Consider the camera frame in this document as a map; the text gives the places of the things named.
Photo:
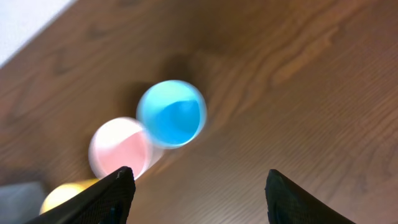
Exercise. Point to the light blue cup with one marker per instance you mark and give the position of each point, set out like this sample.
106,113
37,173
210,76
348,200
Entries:
173,113

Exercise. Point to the pink cup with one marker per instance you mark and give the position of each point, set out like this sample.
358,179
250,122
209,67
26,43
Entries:
121,142

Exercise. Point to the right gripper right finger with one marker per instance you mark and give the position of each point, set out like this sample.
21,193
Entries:
288,203

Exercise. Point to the yellow cup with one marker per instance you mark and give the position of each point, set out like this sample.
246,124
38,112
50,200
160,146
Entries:
63,193

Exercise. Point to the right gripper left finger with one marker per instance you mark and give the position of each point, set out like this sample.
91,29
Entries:
106,202

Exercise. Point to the clear plastic storage container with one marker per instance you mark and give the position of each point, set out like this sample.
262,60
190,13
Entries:
21,202

